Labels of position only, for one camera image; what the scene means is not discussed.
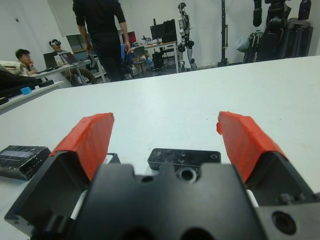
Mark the black camera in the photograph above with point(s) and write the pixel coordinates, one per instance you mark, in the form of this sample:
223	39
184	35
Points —
170	157

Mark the black stand pole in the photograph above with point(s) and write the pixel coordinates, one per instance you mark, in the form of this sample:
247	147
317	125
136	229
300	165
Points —
223	30

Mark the standing person, black clothes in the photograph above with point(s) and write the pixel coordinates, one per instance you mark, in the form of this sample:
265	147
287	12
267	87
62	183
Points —
105	25

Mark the wooden-top desk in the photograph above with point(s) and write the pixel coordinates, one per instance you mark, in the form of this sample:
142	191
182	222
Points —
160	44

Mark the black bag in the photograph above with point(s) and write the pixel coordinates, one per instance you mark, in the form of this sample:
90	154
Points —
12	83

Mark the white silver humanoid robot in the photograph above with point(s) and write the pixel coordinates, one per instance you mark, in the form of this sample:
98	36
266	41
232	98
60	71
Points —
183	25

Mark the black computer monitor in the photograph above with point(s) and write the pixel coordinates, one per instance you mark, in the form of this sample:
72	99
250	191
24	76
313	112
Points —
157	32

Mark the blue chair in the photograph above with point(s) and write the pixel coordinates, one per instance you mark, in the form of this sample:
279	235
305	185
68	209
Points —
123	52

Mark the white office desk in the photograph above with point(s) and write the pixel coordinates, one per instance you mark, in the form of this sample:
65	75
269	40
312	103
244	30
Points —
57	70

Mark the laptop with purple screen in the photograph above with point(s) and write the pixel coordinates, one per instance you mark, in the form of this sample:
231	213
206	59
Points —
69	58

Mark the seated person, beige jacket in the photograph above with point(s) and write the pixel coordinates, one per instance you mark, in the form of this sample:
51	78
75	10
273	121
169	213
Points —
23	57

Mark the grey chair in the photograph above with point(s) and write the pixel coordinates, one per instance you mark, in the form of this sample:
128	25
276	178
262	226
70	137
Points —
139	53

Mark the black hanging robot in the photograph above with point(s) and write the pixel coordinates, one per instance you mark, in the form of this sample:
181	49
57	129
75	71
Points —
276	27

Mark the white side table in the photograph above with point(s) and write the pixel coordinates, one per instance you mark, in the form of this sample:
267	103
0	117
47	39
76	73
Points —
30	98

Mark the black flat case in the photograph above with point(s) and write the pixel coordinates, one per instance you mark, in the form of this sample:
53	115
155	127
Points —
45	84

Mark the black hard case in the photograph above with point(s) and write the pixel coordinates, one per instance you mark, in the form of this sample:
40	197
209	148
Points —
300	40

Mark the black glossy box lid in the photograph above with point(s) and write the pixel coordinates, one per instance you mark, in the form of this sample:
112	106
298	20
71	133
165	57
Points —
22	157

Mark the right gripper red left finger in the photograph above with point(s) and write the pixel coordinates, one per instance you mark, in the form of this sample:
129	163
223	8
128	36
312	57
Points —
87	140

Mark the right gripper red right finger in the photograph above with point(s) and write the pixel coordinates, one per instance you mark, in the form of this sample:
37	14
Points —
245	140

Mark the monitor with red screen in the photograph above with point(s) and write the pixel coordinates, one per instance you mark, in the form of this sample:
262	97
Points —
132	37

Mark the seated person, VR headset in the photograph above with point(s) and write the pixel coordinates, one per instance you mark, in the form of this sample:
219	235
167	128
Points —
55	46

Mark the black laptop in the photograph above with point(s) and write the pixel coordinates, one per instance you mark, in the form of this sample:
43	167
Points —
50	60

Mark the folded grey tripod stands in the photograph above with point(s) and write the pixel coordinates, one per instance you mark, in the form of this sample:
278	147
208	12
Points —
253	47

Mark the black office chair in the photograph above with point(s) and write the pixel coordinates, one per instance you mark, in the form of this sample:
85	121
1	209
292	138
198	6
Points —
157	61

